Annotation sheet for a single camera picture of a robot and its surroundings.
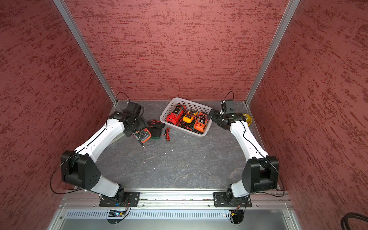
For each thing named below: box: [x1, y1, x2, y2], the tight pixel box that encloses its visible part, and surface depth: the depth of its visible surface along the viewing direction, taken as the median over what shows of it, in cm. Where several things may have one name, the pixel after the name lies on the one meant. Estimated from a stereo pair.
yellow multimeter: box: [182, 110, 199, 124], surface depth 102 cm
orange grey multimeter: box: [132, 127, 152, 144], surface depth 83 cm
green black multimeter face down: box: [147, 127, 162, 139], surface depth 100 cm
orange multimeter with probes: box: [194, 111, 209, 133], surface depth 99 cm
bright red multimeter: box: [166, 103, 187, 126], surface depth 102 cm
